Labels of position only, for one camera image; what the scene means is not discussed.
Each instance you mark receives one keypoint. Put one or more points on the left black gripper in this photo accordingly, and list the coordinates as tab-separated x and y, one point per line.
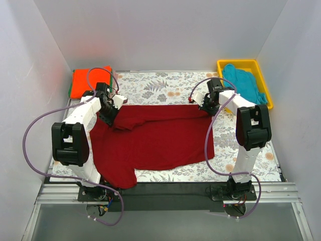
107	116

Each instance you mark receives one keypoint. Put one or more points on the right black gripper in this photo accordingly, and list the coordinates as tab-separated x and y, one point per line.
208	108

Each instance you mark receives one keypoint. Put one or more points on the dark red t-shirt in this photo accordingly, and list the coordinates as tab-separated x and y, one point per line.
150	137

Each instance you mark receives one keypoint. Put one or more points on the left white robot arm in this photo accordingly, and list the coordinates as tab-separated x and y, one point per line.
71	138

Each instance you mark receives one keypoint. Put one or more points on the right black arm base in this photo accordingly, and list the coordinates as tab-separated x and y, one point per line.
226	192

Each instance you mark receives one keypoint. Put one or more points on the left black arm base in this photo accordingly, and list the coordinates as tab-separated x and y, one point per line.
95	194

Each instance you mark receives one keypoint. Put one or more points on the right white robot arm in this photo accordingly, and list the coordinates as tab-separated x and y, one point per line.
253	128

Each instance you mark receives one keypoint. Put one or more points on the folded orange t-shirt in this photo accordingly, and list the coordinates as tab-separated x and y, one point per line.
80	80

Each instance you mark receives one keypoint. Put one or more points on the folded pink t-shirt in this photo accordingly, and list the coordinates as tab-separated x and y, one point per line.
114	82

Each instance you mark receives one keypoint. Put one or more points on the teal t-shirt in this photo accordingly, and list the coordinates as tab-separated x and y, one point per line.
245	84

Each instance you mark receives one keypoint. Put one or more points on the yellow plastic bin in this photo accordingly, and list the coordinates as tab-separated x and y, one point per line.
251	66

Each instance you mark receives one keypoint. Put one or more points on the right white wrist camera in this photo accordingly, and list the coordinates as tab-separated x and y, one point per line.
197	97

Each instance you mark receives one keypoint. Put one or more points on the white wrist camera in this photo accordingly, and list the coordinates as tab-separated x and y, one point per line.
118	101
197	97

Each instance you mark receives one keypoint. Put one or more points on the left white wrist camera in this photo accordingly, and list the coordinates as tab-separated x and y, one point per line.
118	101

